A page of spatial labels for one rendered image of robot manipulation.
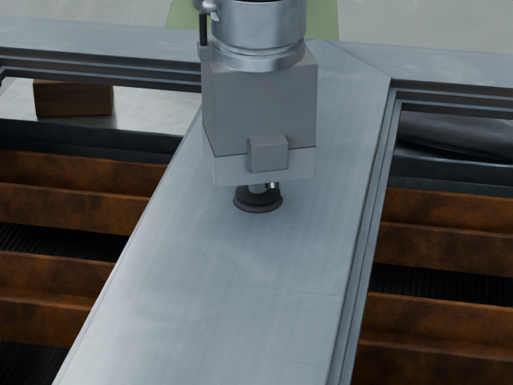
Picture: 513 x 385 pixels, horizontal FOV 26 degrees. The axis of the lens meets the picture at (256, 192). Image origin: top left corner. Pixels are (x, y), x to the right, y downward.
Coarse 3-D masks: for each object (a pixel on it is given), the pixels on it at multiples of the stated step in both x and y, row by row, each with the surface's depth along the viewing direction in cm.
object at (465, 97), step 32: (0, 64) 125; (32, 64) 125; (64, 64) 124; (96, 64) 124; (128, 64) 123; (160, 64) 123; (192, 64) 122; (416, 96) 118; (448, 96) 117; (480, 96) 117; (512, 96) 116; (384, 128) 110; (384, 160) 107; (384, 192) 102; (352, 288) 87; (352, 320) 85; (352, 352) 82
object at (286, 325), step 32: (128, 288) 85; (160, 288) 85; (192, 288) 85; (224, 288) 85; (256, 288) 85; (96, 320) 82; (128, 320) 82; (160, 320) 82; (192, 320) 82; (224, 320) 82; (256, 320) 82; (288, 320) 82; (320, 320) 82; (224, 352) 79; (256, 352) 79; (288, 352) 79; (320, 352) 79
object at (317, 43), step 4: (308, 40) 127; (312, 40) 127; (316, 40) 127; (320, 40) 127; (324, 40) 127; (308, 44) 126; (312, 44) 126; (316, 44) 126; (320, 44) 126; (324, 44) 126; (328, 44) 126; (312, 48) 125; (316, 48) 125; (320, 48) 125; (324, 48) 125; (328, 48) 125; (332, 48) 125; (336, 48) 125
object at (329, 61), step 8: (320, 56) 123; (328, 56) 123; (336, 56) 123; (344, 56) 123; (352, 56) 123; (320, 64) 121; (328, 64) 121; (336, 64) 121; (344, 64) 121; (352, 64) 121; (360, 64) 121; (328, 72) 119; (336, 72) 119; (344, 72) 119; (352, 72) 119; (360, 72) 119; (368, 72) 119; (376, 72) 119
